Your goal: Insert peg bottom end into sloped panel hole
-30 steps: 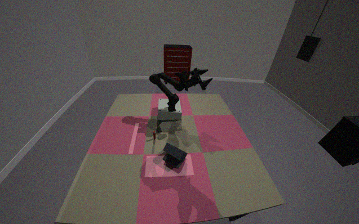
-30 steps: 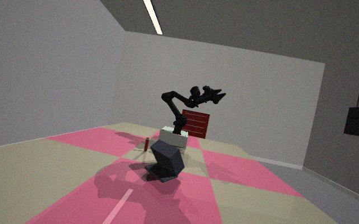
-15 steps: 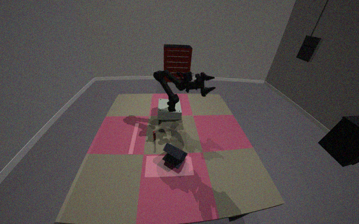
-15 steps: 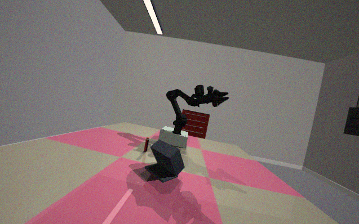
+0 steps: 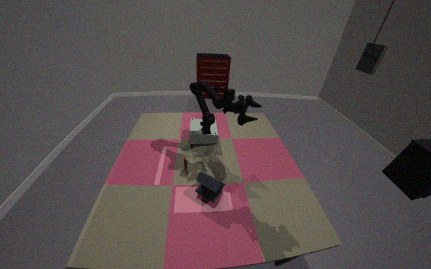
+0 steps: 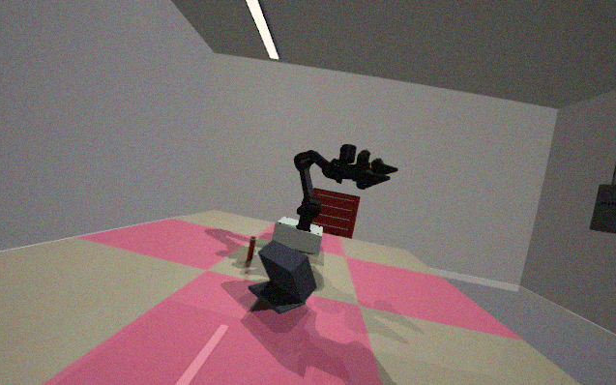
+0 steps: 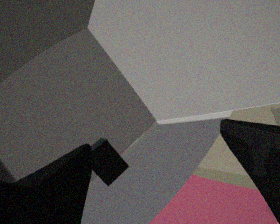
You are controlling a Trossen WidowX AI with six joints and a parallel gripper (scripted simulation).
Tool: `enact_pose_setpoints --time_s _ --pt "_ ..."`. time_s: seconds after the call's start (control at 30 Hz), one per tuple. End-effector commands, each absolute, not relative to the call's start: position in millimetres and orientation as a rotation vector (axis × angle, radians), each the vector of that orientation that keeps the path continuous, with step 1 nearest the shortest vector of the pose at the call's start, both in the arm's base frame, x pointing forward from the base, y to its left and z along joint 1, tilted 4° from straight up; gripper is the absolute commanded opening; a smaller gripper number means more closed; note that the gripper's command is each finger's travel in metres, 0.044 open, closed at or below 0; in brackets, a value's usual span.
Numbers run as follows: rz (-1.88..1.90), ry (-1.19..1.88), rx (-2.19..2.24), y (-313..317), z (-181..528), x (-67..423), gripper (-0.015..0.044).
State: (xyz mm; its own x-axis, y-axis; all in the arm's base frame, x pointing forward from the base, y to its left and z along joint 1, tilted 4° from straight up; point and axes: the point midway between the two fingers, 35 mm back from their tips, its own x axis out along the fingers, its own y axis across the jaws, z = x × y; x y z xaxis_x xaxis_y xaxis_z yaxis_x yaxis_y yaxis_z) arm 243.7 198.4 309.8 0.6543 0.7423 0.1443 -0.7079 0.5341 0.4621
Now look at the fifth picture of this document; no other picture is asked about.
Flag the dark grey panel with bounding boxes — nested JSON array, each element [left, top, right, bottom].
[[195, 172, 225, 203]]

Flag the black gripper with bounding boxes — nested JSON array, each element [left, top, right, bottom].
[[232, 95, 262, 126]]

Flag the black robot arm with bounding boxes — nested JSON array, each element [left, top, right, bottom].
[[189, 82, 245, 134]]

